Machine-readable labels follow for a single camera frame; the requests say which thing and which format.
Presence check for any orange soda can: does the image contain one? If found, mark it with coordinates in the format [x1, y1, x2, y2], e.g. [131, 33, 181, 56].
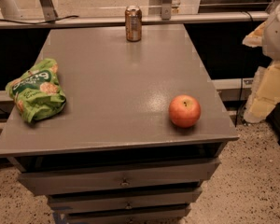
[125, 6, 142, 42]

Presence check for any red apple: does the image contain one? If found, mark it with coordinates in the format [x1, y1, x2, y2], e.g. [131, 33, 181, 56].
[169, 95, 201, 128]

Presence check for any black cable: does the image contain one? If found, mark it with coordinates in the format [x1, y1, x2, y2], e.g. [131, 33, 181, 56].
[0, 14, 80, 25]

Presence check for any middle drawer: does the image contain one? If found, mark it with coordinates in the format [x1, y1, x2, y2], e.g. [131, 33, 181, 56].
[49, 186, 202, 214]

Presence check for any white pipe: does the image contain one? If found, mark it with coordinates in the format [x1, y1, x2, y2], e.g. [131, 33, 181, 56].
[0, 0, 21, 20]

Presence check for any metal railing bar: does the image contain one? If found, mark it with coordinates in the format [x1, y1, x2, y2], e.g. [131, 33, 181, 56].
[0, 10, 271, 30]

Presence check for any top drawer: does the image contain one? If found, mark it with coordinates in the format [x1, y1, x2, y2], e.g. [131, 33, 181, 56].
[19, 158, 220, 195]

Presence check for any grey drawer cabinet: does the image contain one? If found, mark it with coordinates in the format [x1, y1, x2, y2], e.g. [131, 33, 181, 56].
[0, 23, 240, 224]

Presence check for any green chip bag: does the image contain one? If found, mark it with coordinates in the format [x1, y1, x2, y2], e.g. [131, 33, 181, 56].
[6, 58, 66, 123]

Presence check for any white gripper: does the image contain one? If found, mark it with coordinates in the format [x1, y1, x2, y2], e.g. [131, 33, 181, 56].
[242, 3, 280, 123]

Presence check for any drawer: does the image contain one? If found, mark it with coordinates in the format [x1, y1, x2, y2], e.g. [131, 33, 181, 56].
[49, 186, 202, 214]
[66, 204, 189, 224]
[19, 158, 220, 195]

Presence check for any bottom drawer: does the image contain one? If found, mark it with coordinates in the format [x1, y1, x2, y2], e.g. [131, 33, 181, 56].
[66, 204, 189, 224]

